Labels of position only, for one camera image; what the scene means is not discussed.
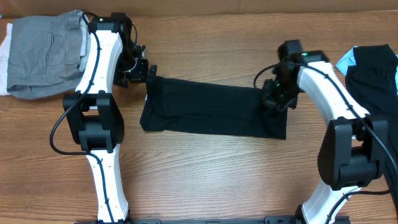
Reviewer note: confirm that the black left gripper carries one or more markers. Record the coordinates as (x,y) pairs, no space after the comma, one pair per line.
(141,75)

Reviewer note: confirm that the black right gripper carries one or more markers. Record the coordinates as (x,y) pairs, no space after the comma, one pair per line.
(271,102)

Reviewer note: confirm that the black t-shirt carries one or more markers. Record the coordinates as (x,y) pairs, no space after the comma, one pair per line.
(205,108)

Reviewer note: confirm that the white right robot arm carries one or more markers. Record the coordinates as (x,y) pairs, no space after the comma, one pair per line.
(353,150)

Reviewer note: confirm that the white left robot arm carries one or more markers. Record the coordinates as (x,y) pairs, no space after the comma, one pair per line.
(94,119)

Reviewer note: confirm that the light blue folded garment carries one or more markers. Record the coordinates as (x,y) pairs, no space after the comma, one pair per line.
(344,62)

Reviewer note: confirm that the folded black garment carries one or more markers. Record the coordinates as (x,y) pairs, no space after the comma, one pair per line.
(385,106)

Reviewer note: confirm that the folded grey trousers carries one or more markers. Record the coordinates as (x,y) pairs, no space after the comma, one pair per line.
(48,55)

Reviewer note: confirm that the white folded garment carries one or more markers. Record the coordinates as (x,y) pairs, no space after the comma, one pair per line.
(5,50)

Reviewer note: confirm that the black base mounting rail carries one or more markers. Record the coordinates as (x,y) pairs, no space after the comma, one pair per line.
(217,221)

